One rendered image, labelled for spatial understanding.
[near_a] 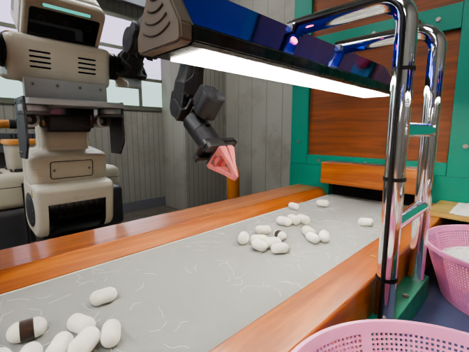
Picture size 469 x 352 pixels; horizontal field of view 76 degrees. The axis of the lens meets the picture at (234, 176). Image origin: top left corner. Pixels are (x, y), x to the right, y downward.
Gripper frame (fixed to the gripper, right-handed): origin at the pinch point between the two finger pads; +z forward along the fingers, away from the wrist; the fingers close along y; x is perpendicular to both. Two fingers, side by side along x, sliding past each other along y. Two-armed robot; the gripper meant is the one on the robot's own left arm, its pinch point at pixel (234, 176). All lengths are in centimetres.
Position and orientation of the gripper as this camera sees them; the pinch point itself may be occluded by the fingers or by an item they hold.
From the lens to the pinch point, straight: 68.5
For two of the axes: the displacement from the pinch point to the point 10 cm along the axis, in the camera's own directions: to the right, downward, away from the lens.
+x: -4.7, 6.7, 5.7
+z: 5.4, 7.3, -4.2
